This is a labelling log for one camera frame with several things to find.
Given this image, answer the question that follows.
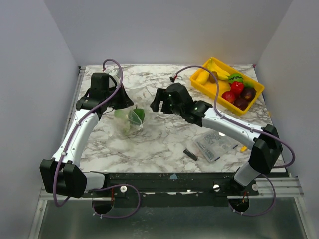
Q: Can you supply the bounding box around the green toy bell pepper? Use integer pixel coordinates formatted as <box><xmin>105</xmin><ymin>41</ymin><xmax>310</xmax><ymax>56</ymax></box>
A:
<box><xmin>128</xmin><ymin>108</ymin><xmax>145</xmax><ymax>126</ymax></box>

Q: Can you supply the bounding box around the clear zip top bag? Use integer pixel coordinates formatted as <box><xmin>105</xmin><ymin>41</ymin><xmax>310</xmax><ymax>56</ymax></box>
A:
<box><xmin>113</xmin><ymin>86</ymin><xmax>155</xmax><ymax>135</ymax></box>

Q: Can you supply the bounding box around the white toy cauliflower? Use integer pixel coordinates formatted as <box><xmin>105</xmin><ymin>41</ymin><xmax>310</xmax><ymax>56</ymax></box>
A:
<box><xmin>114</xmin><ymin>109</ymin><xmax>131</xmax><ymax>135</ymax></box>

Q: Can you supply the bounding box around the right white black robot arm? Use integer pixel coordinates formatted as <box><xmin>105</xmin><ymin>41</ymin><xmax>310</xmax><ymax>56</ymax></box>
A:
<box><xmin>150</xmin><ymin>83</ymin><xmax>283</xmax><ymax>195</ymax></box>

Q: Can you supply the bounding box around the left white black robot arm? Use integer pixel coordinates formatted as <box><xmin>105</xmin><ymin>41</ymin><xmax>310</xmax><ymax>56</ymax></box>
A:
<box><xmin>40</xmin><ymin>70</ymin><xmax>134</xmax><ymax>198</ymax></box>

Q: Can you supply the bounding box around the clear bag of screws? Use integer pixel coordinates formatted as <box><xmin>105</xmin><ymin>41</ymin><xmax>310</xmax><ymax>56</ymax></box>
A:
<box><xmin>194</xmin><ymin>130</ymin><xmax>239</xmax><ymax>163</ymax></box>

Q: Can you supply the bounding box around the yellow toy mango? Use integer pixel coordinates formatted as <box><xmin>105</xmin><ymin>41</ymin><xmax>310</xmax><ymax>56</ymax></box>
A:
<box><xmin>196</xmin><ymin>70</ymin><xmax>210</xmax><ymax>85</ymax></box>

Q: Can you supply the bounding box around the brown toy kiwi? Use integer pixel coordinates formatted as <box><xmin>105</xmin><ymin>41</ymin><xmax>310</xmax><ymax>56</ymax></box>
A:
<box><xmin>208</xmin><ymin>71</ymin><xmax>218</xmax><ymax>83</ymax></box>

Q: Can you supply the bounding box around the red toy apple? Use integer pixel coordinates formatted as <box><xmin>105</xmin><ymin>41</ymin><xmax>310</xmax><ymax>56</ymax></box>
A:
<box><xmin>222</xmin><ymin>91</ymin><xmax>236</xmax><ymax>104</ymax></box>

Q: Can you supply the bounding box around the black comb-like part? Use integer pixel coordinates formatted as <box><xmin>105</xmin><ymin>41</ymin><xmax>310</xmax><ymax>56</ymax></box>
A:
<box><xmin>183</xmin><ymin>148</ymin><xmax>198</xmax><ymax>161</ymax></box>

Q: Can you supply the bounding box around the yellow toy banana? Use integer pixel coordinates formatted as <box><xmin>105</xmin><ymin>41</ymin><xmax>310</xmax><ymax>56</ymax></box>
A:
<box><xmin>207</xmin><ymin>58</ymin><xmax>230</xmax><ymax>81</ymax></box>

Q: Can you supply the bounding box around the yellow plastic bin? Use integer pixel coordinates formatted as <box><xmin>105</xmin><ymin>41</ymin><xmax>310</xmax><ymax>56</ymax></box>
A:
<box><xmin>190</xmin><ymin>57</ymin><xmax>264</xmax><ymax>116</ymax></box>

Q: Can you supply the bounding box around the green toy watermelon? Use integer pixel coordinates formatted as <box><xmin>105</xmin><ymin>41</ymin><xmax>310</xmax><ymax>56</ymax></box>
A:
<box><xmin>228</xmin><ymin>73</ymin><xmax>244</xmax><ymax>84</ymax></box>

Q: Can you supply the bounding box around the dark red toy plum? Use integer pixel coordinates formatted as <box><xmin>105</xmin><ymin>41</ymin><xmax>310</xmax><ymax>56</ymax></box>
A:
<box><xmin>233</xmin><ymin>98</ymin><xmax>249</xmax><ymax>111</ymax></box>

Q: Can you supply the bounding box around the dark purple toy fruit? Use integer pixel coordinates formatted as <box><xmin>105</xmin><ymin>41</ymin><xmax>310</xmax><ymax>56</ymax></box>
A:
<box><xmin>241</xmin><ymin>87</ymin><xmax>257</xmax><ymax>102</ymax></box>

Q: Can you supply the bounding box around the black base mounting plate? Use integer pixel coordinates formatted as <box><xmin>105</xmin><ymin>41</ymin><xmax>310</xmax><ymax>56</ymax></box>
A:
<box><xmin>83</xmin><ymin>173</ymin><xmax>259</xmax><ymax>208</ymax></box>

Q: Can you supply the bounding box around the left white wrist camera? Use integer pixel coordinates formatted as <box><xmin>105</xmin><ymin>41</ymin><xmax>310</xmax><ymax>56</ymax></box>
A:
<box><xmin>103</xmin><ymin>69</ymin><xmax>120</xmax><ymax>81</ymax></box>

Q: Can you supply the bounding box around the aluminium extrusion rail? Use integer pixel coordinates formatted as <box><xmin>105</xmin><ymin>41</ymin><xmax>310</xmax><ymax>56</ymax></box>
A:
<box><xmin>256</xmin><ymin>177</ymin><xmax>304</xmax><ymax>198</ymax></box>

